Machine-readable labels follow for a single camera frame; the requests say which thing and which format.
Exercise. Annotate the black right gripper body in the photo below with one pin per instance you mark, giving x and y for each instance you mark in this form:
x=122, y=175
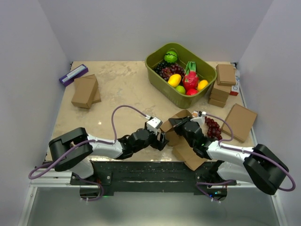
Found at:
x=179, y=128

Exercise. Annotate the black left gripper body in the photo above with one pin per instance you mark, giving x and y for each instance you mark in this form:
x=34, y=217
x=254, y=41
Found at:
x=153, y=138

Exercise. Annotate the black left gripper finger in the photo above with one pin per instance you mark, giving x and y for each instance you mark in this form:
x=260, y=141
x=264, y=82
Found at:
x=162, y=136
x=161, y=144

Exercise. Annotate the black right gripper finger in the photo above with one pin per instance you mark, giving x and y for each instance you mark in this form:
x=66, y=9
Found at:
x=185, y=118
x=176, y=122

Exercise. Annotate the brown cardboard box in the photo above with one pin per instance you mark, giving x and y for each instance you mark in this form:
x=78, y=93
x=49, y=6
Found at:
x=181, y=149

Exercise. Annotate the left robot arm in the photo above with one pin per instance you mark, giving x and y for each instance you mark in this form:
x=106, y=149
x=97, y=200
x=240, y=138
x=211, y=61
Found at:
x=70, y=151

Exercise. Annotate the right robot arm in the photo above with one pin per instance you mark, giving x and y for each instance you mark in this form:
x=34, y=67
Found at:
x=256, y=165

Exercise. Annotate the bottom stacked cardboard box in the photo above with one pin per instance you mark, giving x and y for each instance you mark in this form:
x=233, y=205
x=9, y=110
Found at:
x=217, y=103

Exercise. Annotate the stacked cardboard box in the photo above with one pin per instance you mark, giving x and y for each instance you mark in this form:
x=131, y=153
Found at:
x=220, y=92
x=217, y=103
x=225, y=75

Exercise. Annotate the middle stacked cardboard box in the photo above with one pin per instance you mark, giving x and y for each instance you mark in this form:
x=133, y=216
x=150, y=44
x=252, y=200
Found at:
x=220, y=92

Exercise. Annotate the large folded cardboard box right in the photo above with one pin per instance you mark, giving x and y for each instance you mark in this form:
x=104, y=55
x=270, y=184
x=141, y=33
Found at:
x=241, y=120

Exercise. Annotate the red white small box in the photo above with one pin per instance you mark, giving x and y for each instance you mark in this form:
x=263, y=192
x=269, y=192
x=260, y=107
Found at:
x=235, y=90

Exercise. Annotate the top stacked cardboard box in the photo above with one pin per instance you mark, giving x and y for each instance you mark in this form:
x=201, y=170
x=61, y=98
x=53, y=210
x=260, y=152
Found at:
x=225, y=75

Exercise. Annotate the folded cardboard box upper left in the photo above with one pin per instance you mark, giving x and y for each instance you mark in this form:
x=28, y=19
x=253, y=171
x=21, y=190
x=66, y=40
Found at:
x=85, y=90

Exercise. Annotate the purple flat box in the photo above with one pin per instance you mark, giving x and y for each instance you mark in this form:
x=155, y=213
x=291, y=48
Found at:
x=72, y=75

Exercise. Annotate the dark red grape bunch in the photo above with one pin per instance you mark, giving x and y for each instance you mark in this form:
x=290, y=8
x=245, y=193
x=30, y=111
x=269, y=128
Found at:
x=214, y=131

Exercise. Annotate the green lime toy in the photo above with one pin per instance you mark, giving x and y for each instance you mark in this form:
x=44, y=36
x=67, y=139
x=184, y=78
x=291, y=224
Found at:
x=181, y=89

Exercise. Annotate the red dragon fruit toy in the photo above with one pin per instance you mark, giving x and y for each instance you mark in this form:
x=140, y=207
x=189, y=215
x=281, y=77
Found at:
x=190, y=79

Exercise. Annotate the orange yellow fruit toy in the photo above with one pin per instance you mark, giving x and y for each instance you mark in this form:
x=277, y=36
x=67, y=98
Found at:
x=202, y=84

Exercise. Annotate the yellow mango toy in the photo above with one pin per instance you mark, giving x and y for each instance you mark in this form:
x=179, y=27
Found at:
x=174, y=80

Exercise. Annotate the green plastic bin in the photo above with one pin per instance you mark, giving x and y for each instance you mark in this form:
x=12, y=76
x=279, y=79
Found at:
x=203, y=69

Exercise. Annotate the dark grapes in bin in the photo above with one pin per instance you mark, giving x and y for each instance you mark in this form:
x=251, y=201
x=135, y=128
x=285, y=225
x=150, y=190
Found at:
x=165, y=70

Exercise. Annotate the green round fruit toy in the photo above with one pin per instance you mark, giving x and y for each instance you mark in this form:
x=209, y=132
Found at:
x=170, y=57

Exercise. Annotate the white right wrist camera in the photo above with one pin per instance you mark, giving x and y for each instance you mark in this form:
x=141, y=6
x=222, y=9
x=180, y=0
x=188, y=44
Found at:
x=201, y=119

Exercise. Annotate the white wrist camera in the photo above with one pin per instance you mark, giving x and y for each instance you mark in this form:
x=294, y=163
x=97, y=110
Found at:
x=153, y=125
x=201, y=119

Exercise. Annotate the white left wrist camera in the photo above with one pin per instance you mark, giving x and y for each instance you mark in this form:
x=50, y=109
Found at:
x=153, y=125

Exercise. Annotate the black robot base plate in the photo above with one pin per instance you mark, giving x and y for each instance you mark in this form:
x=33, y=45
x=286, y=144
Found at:
x=151, y=177

